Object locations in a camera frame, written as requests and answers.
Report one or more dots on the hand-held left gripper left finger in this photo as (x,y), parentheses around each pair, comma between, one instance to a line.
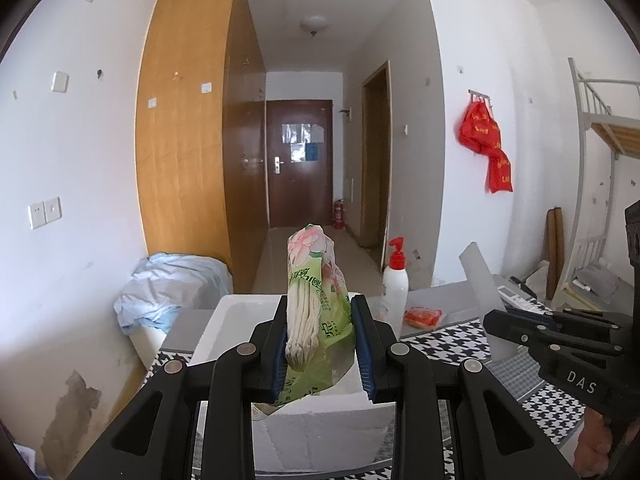
(279,360)

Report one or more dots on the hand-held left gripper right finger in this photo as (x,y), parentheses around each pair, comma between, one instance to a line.
(362,350)

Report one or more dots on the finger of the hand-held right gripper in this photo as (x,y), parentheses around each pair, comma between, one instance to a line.
(575,320)
(520,332)

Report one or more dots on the pale grey foam sheet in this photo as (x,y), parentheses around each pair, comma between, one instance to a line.
(482,290)

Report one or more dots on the green floral tissue packet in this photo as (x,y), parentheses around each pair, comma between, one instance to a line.
(312,290)

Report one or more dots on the white foam box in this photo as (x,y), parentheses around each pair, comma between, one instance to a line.
(320,435)

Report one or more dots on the person's right hand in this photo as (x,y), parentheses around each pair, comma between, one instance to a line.
(592,445)

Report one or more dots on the white remote control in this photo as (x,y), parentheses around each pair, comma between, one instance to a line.
(520,299)

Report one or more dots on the grey pillow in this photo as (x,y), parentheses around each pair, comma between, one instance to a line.
(597,282)

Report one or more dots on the white red-pump lotion bottle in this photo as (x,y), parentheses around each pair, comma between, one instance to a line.
(396,290)

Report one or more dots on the red snack packet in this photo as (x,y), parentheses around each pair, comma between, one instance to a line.
(424,317)

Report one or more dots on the houndstooth patterned tablecloth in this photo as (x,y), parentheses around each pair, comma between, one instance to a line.
(450,342)

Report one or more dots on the leaning wooden boards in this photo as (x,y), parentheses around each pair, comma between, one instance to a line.
(554,250)

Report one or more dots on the light blue cloth bundle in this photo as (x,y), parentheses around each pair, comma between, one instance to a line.
(170,285)

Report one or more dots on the red fire extinguisher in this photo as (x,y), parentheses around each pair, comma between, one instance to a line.
(339,215)

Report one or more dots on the dark brown entrance door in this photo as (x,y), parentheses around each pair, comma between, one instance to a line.
(300,190)

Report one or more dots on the wooden side door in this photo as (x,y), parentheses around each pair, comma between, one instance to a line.
(375,160)

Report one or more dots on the white metal bunk bed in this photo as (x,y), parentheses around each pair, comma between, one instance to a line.
(600,125)

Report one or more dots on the red hanging bags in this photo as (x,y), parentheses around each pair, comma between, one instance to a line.
(482,135)

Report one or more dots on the papers on door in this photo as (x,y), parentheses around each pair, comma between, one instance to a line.
(302,142)

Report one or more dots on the wooden wardrobe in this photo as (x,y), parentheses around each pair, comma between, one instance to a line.
(185,160)

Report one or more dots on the round ceiling light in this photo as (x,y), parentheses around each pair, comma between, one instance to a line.
(314,24)

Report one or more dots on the small wall bracket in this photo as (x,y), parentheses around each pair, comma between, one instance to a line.
(345,111)

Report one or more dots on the metal wall hook rack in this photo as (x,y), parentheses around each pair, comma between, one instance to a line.
(480,94)

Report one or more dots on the white double wall socket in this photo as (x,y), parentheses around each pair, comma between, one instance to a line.
(44,211)

